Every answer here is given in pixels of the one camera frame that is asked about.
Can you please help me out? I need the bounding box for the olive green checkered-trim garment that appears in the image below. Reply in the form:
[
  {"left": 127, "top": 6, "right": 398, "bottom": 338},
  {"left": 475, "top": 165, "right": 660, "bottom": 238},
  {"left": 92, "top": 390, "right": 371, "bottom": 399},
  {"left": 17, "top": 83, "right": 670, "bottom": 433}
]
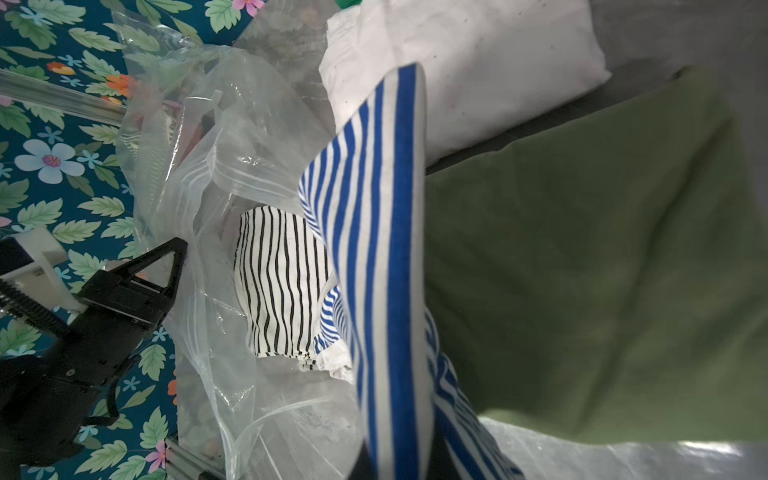
[{"left": 425, "top": 68, "right": 767, "bottom": 444}]

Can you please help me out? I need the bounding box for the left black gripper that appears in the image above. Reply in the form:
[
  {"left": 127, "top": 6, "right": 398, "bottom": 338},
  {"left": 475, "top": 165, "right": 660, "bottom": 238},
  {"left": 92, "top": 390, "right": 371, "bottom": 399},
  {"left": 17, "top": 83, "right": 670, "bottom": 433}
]
[{"left": 1, "top": 237, "right": 188, "bottom": 465}]

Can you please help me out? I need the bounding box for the blue white striped garment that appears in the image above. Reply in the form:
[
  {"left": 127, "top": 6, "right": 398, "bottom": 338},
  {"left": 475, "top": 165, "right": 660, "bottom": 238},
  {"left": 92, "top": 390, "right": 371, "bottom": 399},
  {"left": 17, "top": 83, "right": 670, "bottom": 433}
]
[{"left": 298, "top": 64, "right": 522, "bottom": 479}]

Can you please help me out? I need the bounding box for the green t-shirt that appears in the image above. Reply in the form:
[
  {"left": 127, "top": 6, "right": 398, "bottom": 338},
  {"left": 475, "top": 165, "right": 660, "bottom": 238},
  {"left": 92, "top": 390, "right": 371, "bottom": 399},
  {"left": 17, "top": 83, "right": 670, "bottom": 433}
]
[{"left": 336, "top": 0, "right": 362, "bottom": 9}]

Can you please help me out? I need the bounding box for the black white striped garment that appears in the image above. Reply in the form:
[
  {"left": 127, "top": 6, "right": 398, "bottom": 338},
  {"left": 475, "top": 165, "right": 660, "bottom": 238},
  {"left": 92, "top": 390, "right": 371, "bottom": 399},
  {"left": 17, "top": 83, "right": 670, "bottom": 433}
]
[{"left": 234, "top": 206, "right": 330, "bottom": 369}]

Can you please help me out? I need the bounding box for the clear plastic vacuum bag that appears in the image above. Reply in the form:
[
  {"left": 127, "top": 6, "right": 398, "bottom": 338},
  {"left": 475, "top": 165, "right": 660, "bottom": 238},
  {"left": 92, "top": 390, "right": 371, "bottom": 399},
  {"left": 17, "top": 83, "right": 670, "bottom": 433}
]
[{"left": 110, "top": 0, "right": 768, "bottom": 480}]

